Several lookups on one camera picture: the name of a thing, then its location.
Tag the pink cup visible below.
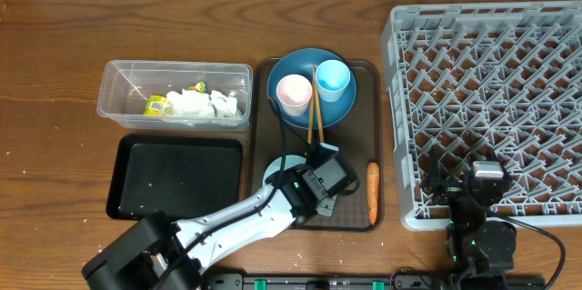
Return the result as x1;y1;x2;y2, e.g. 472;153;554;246
276;75;313;116

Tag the crumpled white paper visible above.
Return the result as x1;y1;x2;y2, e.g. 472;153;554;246
166;89;241;118

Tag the light blue bowl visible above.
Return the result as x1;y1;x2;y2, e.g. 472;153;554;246
263;155;306;185

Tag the grey dishwasher rack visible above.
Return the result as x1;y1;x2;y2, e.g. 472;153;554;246
381;2;581;231

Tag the dark blue plate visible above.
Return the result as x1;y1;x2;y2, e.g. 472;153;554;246
267;48;356;129

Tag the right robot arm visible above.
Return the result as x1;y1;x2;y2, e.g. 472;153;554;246
439;151;517;290

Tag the light blue cup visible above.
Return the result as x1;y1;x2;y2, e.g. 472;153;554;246
316;60;351;102

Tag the black waste tray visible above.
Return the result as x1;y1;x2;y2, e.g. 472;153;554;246
105;134;243;221

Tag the brown serving tray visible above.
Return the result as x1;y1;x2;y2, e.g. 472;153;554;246
245;58;382;232

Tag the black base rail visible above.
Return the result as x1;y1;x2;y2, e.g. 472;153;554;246
201;270;547;290

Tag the clear plastic bin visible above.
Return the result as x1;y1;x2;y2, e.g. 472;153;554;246
97;60;253;131

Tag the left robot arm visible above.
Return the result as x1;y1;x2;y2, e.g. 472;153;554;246
82;143;357;289

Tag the yellow green wrapper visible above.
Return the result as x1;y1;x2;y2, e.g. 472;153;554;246
143;95;172;116

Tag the orange carrot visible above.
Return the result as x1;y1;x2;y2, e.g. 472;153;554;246
366;162;380;225

